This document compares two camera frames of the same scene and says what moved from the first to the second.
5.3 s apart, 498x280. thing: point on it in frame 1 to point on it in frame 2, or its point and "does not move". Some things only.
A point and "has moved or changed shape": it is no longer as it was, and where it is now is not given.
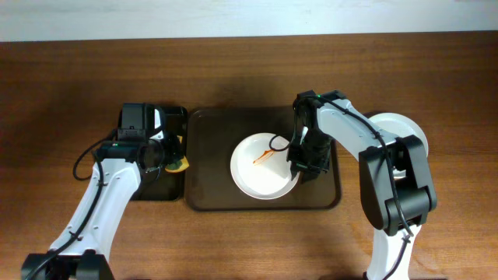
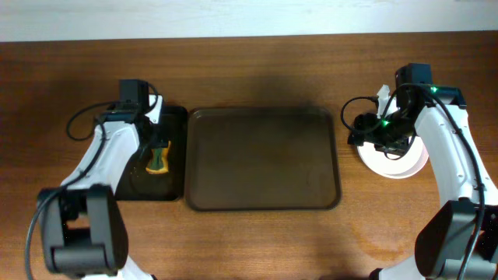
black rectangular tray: [170, 186] does not move
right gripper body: [308, 165] to [384, 141]
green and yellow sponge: [177, 166] has moved or changed shape
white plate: [259, 166] has moved or changed shape
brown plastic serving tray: [211, 136] does not move
